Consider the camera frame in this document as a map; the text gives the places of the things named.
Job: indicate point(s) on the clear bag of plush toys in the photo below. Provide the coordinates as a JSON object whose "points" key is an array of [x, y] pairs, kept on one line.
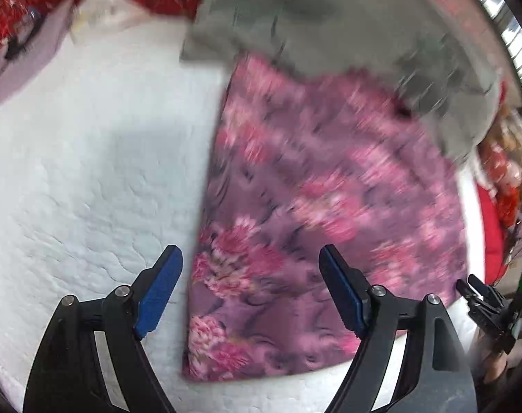
{"points": [[508, 167]]}

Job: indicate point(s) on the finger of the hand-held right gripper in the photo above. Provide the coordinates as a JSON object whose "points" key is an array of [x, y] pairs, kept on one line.
{"points": [[482, 285], [467, 291]]}

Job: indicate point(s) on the white plastic bag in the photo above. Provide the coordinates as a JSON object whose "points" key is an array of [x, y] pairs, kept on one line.
{"points": [[110, 8]]}

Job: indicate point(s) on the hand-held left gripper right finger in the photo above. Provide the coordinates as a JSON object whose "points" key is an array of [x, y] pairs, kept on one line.
{"points": [[342, 292]]}

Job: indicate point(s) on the barred window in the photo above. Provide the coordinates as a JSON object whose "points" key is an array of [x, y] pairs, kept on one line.
{"points": [[513, 21]]}

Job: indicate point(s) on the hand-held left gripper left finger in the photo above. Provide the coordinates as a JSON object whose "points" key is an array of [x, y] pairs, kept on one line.
{"points": [[157, 297]]}

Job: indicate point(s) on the purple floral shirt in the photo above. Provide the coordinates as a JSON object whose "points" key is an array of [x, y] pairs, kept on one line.
{"points": [[321, 206]]}

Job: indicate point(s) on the person's right forearm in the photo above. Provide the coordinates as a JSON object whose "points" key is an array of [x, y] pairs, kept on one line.
{"points": [[495, 365]]}

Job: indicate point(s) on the white printed paper bag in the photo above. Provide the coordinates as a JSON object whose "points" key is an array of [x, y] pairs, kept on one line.
{"points": [[33, 56]]}

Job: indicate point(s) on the white quilted bed cover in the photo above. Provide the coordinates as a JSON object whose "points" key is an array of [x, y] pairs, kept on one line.
{"points": [[93, 180]]}

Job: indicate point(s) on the plain red cloth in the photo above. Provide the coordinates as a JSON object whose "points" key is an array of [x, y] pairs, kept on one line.
{"points": [[491, 232]]}

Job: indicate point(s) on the grey-green cloth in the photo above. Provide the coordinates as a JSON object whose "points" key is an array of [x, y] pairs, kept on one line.
{"points": [[321, 13]]}

